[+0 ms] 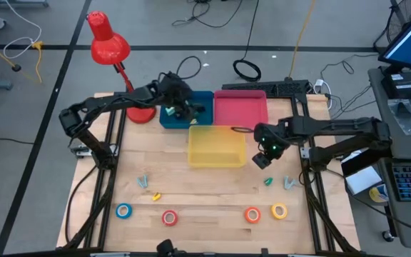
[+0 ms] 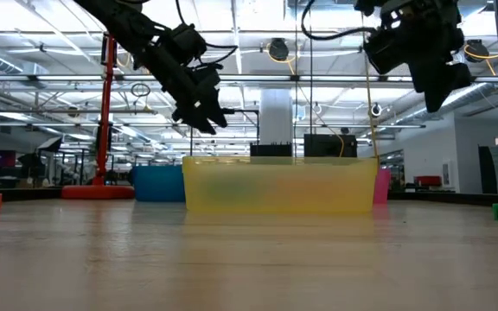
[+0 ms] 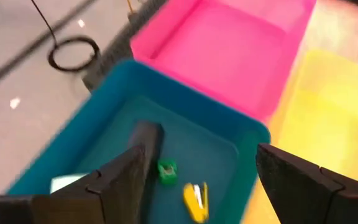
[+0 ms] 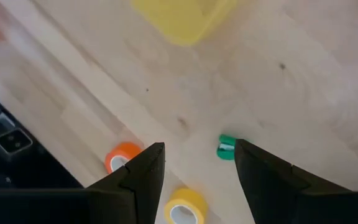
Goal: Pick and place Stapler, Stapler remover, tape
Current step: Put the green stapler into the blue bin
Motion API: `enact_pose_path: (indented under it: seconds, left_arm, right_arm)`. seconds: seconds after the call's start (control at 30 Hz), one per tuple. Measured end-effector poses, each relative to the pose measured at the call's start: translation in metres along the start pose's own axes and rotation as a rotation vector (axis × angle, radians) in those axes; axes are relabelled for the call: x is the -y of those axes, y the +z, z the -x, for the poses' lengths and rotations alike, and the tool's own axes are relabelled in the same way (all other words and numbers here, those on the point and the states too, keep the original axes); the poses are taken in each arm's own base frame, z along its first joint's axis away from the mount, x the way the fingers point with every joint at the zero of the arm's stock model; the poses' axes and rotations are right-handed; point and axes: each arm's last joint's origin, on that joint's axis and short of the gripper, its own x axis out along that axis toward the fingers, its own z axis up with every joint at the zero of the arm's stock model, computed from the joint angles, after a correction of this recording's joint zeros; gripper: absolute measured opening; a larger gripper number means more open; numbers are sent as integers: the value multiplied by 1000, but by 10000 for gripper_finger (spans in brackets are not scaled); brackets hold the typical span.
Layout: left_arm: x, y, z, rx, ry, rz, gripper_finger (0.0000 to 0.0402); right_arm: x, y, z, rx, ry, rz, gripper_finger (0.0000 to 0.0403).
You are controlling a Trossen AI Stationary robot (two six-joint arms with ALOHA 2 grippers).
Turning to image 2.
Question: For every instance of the blue plastic bin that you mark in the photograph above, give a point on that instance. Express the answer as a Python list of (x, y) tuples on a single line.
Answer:
[(158, 183)]

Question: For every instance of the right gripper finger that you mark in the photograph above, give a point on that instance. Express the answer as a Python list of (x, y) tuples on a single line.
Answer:
[(460, 77), (432, 86)]

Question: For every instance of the red desk lamp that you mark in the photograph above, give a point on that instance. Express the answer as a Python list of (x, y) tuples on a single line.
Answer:
[(105, 129)]

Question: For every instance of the yellow translucent plastic bin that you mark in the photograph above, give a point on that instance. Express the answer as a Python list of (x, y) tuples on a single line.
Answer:
[(275, 185)]

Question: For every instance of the black aluminium table frame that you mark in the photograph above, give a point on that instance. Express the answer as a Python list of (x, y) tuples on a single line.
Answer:
[(448, 198)]

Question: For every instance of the black flat electronics box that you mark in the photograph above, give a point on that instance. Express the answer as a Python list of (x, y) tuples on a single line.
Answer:
[(270, 150)]

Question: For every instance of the black tall electronics box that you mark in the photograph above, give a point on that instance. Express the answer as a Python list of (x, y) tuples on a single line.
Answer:
[(327, 146)]

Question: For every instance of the red distant box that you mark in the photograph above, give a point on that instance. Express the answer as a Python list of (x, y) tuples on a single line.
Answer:
[(427, 180)]

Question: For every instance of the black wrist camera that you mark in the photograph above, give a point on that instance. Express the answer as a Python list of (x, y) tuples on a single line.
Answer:
[(385, 52), (188, 43)]

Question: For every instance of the pink plastic bin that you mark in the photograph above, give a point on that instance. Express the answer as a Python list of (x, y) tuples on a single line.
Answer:
[(382, 185)]

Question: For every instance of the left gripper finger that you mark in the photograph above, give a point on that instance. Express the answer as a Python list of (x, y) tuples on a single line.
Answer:
[(216, 114), (195, 120)]

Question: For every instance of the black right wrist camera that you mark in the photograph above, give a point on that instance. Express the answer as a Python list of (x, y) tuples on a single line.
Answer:
[(385, 52)]

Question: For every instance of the black studio softbox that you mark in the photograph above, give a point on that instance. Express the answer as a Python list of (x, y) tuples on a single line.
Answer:
[(52, 144)]

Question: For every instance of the black distant rig frame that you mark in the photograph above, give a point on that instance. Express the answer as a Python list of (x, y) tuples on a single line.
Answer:
[(249, 111)]

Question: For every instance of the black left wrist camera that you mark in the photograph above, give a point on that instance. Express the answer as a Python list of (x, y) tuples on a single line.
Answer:
[(188, 43)]

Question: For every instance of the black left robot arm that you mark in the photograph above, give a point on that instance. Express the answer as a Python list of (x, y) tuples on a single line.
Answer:
[(115, 19)]

